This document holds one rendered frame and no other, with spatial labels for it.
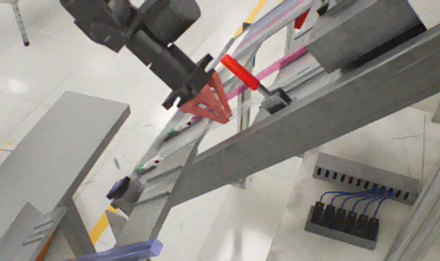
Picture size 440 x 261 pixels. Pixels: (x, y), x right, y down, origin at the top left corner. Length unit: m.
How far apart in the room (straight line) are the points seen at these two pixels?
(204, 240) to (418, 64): 1.32
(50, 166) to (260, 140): 0.73
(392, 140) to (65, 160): 0.90
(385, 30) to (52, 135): 1.00
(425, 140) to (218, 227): 0.87
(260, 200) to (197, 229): 0.30
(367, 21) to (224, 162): 0.29
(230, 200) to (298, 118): 1.27
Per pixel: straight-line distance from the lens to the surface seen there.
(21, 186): 1.15
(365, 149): 1.15
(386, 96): 0.47
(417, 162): 1.17
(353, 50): 0.49
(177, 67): 0.63
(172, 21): 0.59
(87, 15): 0.61
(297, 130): 0.52
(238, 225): 1.68
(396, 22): 0.46
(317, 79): 0.56
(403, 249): 0.60
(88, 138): 1.20
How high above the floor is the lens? 1.41
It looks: 44 degrees down
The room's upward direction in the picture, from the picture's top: straight up
